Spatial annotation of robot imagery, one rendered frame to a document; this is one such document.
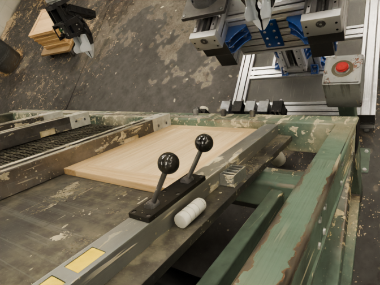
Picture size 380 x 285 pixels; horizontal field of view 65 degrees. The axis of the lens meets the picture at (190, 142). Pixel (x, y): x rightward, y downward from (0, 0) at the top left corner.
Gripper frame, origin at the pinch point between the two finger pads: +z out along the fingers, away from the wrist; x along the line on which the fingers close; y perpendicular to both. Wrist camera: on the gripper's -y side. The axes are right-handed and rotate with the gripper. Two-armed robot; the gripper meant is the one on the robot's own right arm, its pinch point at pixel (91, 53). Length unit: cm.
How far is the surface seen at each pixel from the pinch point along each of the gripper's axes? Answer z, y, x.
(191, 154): 29, 19, 44
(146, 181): 20, 40, 44
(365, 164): 112, -69, 86
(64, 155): 16.4, 37.7, 11.7
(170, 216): 15, 51, 60
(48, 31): 20, -158, -245
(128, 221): 11, 56, 56
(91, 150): 21.9, 29.2, 11.8
